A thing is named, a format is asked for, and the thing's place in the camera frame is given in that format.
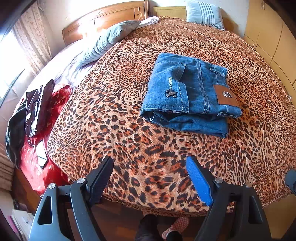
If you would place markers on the leopard print bedspread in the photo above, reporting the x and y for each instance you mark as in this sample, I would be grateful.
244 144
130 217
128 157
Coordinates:
102 118

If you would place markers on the wooden wardrobe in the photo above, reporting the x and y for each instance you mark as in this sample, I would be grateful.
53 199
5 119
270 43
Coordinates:
267 33

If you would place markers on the wooden headboard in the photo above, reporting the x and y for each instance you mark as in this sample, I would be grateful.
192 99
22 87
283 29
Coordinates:
104 18

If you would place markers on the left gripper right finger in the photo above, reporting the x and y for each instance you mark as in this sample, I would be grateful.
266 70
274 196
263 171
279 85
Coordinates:
249 223

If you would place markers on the light blue striped pillow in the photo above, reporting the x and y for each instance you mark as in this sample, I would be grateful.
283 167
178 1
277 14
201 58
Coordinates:
204 14

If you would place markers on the dark maroon garment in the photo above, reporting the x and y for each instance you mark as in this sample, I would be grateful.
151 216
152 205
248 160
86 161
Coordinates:
28 120

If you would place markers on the blue denim jeans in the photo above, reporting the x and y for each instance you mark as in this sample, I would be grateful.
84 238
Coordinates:
188 94

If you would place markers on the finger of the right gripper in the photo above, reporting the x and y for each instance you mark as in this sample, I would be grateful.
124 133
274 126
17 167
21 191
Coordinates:
290 180

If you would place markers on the white lilac bed sheet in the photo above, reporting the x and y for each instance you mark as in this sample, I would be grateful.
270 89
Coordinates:
62 68

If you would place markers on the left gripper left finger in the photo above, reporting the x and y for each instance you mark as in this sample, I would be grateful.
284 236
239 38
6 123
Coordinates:
51 220

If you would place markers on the pink checkered slipper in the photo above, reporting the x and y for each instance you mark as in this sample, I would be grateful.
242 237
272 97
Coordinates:
174 232

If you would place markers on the red patterned cloth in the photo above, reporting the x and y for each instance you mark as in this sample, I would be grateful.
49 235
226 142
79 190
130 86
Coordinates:
40 176

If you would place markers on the grey blue pillow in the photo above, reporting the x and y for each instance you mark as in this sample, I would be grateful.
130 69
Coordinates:
106 40

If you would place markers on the patterned window curtain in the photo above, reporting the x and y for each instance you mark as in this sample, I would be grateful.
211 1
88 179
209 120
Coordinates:
30 34

